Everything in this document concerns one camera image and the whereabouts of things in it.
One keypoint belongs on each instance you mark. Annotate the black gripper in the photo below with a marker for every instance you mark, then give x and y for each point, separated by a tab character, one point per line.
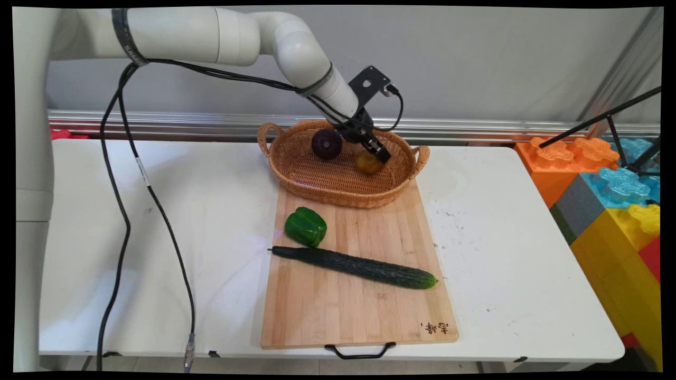
358	128

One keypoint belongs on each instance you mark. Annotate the yellow-brown round vegetable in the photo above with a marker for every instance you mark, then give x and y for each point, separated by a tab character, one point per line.
367	164

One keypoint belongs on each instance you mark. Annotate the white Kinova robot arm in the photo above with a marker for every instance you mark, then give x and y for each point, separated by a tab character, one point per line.
185	34

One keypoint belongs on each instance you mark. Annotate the dark purple round onion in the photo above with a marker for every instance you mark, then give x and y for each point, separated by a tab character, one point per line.
326	144

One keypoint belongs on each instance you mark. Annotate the woven wicker basket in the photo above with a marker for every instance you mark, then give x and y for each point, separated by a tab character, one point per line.
327	184

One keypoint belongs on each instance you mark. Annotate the green bell pepper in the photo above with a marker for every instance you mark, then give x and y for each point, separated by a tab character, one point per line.
305	227

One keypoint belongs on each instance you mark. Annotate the long dark green cucumber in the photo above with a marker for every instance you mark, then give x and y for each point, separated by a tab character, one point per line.
359	267

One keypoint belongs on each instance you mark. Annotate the bamboo cutting board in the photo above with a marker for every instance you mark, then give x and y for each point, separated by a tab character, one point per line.
359	311

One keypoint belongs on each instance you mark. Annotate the orange toy block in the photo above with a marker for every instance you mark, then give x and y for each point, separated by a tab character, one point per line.
549	163

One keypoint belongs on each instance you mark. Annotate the grey toy block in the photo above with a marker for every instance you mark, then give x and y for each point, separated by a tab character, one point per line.
578	208

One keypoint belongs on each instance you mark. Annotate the blue toy block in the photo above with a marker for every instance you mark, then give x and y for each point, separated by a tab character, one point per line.
631	148
618	186

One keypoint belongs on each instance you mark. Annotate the black tripod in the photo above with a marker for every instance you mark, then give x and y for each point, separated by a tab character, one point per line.
618	111

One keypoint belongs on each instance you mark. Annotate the large yellow toy block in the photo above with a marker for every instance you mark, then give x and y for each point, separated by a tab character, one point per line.
618	279

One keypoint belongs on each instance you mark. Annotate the red toy block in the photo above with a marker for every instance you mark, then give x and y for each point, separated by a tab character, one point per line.
651	257

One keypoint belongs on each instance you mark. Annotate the small red object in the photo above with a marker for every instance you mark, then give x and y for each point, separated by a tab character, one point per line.
66	134

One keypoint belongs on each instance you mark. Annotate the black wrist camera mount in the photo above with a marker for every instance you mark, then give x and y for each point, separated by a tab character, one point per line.
369	80

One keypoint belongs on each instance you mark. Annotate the aluminium rail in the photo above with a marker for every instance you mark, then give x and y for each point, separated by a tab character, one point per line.
185	124

